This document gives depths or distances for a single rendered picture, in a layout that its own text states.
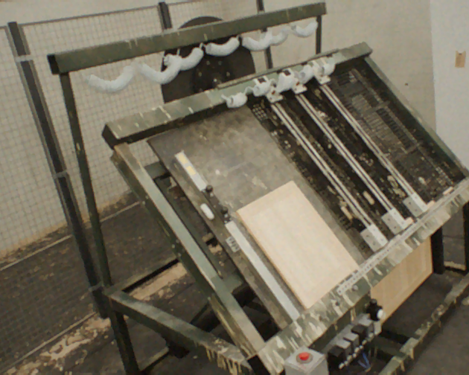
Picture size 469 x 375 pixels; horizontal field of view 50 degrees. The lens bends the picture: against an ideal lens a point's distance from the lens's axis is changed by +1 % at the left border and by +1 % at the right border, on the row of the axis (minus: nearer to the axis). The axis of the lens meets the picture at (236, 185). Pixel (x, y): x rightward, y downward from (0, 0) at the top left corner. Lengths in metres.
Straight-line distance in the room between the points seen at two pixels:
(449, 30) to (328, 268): 3.77
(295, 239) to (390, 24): 5.44
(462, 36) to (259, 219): 3.82
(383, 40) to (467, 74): 2.11
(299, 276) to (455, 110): 3.87
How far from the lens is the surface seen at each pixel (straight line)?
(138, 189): 2.30
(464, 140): 6.00
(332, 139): 2.99
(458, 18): 5.78
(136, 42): 2.81
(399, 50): 7.58
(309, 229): 2.59
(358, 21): 7.79
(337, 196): 2.79
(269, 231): 2.45
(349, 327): 2.50
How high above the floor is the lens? 2.21
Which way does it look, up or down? 18 degrees down
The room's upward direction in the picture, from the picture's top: 11 degrees counter-clockwise
